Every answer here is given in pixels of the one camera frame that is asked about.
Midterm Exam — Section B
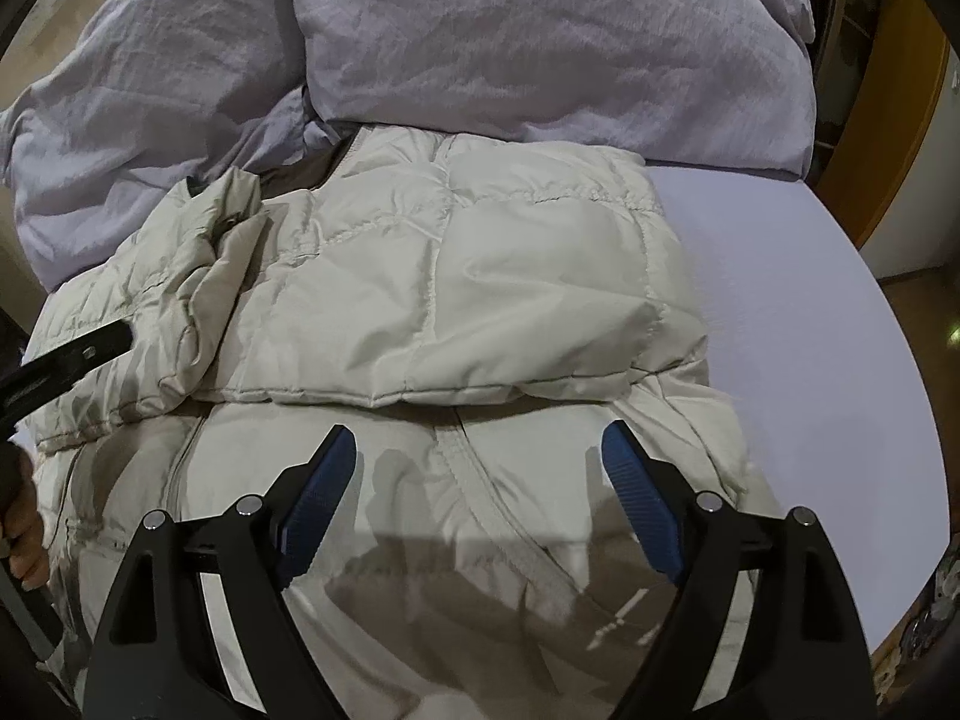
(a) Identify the person's left hand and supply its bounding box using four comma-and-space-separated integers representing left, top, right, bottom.
0, 454, 50, 592

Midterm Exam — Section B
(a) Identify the lavender bed sheet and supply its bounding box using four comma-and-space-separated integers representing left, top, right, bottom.
645, 161, 938, 691

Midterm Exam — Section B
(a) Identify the white door panel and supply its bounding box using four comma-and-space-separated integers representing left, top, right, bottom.
859, 45, 960, 282

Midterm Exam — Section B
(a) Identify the lavender pillow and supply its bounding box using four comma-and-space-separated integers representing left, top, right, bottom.
274, 0, 818, 181
0, 0, 361, 293

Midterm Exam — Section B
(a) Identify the left lavender pillow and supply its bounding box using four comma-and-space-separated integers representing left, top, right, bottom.
0, 0, 361, 293

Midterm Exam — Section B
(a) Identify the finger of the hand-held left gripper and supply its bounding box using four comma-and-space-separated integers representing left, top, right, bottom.
0, 319, 134, 415

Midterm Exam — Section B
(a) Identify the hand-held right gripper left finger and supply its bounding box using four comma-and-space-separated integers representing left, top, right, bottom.
81, 424, 358, 720

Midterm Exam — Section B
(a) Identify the dark patterned object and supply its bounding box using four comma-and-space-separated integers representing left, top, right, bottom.
896, 577, 960, 672

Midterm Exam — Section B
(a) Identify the cream puffer jacket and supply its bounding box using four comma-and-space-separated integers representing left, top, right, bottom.
26, 127, 785, 720

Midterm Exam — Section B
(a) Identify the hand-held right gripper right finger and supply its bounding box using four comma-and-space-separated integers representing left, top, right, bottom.
600, 420, 880, 720

